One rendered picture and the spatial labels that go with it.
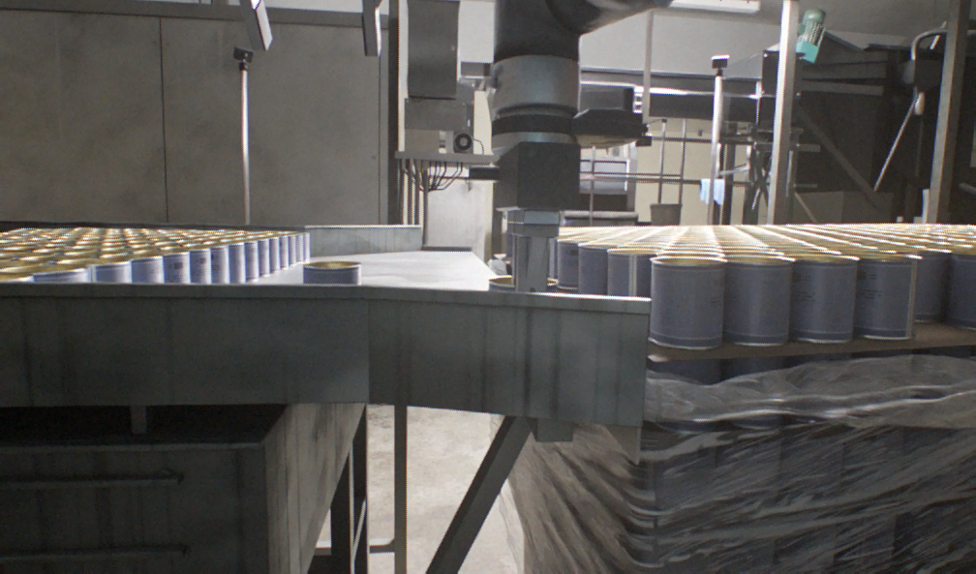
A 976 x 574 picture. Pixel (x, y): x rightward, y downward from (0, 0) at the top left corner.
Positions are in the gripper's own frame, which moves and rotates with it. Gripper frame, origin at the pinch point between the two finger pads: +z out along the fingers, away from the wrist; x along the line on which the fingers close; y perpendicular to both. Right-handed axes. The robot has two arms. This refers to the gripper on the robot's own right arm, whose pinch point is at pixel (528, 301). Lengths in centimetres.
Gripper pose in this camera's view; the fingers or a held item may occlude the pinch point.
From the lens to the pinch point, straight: 45.0
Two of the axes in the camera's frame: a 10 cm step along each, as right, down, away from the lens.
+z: -0.2, 9.9, 1.1
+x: 1.1, 1.1, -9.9
